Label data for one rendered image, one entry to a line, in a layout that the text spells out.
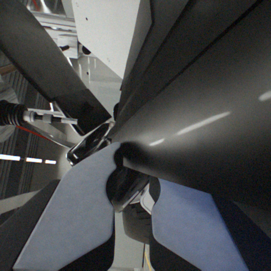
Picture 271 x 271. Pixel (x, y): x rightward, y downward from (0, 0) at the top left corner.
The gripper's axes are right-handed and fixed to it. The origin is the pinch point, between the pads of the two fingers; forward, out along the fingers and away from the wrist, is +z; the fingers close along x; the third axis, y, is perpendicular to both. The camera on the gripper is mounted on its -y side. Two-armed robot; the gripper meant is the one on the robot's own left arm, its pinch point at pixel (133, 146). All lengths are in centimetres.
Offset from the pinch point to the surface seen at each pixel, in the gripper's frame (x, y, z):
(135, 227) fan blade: 0.9, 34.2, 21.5
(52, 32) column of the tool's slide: -33, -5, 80
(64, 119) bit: -8.1, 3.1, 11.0
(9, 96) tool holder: -15.0, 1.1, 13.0
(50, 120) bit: -9.6, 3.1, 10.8
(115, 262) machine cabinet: -46, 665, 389
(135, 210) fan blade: 0.7, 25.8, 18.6
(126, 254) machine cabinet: -13, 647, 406
